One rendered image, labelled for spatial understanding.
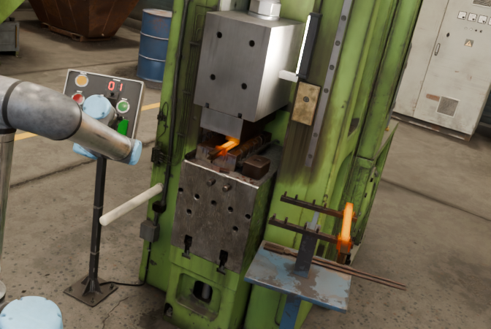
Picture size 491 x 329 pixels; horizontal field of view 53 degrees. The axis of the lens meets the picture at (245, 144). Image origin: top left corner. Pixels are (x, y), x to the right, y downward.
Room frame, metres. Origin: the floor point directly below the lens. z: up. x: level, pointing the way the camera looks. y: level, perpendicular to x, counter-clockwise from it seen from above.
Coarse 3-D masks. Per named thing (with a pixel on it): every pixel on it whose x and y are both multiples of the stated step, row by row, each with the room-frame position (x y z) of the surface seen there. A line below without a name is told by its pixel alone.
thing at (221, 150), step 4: (224, 144) 2.07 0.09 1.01; (228, 144) 2.08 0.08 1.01; (232, 144) 2.09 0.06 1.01; (216, 148) 1.99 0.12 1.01; (220, 148) 2.00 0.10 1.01; (224, 148) 2.00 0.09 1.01; (208, 152) 1.93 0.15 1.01; (212, 152) 1.94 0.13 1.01; (216, 152) 1.95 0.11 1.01; (220, 152) 2.00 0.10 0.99; (224, 152) 2.00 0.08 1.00; (208, 156) 1.94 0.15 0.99; (212, 156) 1.93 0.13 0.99; (216, 156) 1.96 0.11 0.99; (212, 160) 1.92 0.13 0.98
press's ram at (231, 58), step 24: (216, 24) 2.07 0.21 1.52; (240, 24) 2.03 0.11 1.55; (264, 24) 2.03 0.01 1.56; (288, 24) 2.18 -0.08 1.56; (216, 48) 2.06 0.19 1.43; (240, 48) 2.02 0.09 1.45; (264, 48) 1.98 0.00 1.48; (288, 48) 2.21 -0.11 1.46; (216, 72) 2.05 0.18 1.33; (240, 72) 2.01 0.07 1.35; (264, 72) 1.99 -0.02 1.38; (288, 72) 2.15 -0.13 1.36; (216, 96) 2.05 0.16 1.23; (240, 96) 2.01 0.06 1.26; (264, 96) 2.04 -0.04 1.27; (288, 96) 2.35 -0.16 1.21
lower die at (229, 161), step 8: (216, 136) 2.23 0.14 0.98; (224, 136) 2.22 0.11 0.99; (256, 136) 2.30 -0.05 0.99; (200, 144) 2.08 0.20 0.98; (208, 144) 2.10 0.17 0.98; (216, 144) 2.10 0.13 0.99; (240, 144) 2.15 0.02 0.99; (256, 144) 2.21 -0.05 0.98; (200, 152) 2.06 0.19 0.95; (232, 152) 2.03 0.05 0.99; (240, 152) 2.05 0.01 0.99; (208, 160) 2.04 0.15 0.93; (216, 160) 2.03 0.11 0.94; (224, 160) 2.02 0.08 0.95; (232, 160) 2.00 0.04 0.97; (232, 168) 2.00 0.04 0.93
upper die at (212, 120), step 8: (208, 112) 2.06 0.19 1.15; (216, 112) 2.04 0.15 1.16; (208, 120) 2.06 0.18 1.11; (216, 120) 2.04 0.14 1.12; (224, 120) 2.03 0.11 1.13; (232, 120) 2.01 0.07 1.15; (240, 120) 2.00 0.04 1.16; (264, 120) 2.25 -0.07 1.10; (272, 120) 2.35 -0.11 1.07; (208, 128) 2.05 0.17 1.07; (216, 128) 2.04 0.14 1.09; (224, 128) 2.03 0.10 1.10; (232, 128) 2.01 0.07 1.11; (240, 128) 2.00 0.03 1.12; (248, 128) 2.07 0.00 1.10; (256, 128) 2.17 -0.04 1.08; (232, 136) 2.01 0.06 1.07; (240, 136) 2.00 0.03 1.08
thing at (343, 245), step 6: (348, 204) 1.82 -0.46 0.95; (348, 210) 1.77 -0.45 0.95; (348, 216) 1.71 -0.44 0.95; (348, 222) 1.66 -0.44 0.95; (342, 228) 1.62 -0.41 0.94; (348, 228) 1.62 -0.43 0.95; (342, 234) 1.57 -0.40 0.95; (348, 234) 1.57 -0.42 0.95; (342, 240) 1.51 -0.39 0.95; (348, 240) 1.53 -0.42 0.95; (336, 246) 1.51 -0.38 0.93; (342, 246) 1.46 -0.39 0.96; (348, 246) 1.47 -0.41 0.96; (342, 252) 1.43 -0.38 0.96; (342, 258) 1.42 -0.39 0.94; (342, 264) 1.42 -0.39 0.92
